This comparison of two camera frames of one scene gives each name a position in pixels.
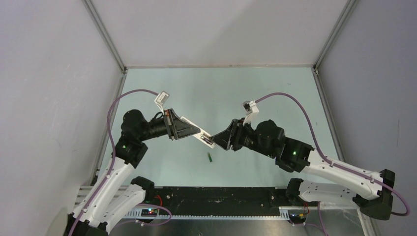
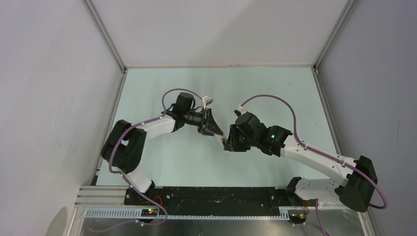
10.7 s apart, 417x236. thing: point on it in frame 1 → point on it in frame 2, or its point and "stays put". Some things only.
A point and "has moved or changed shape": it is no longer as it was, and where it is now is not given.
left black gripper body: x=171 y=130 → x=201 y=129
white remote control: x=203 y=135 has moved or changed shape
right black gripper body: x=239 y=131 stays put
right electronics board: x=297 y=216 stays put
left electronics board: x=149 y=212 stays put
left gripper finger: x=182 y=128 → x=213 y=128
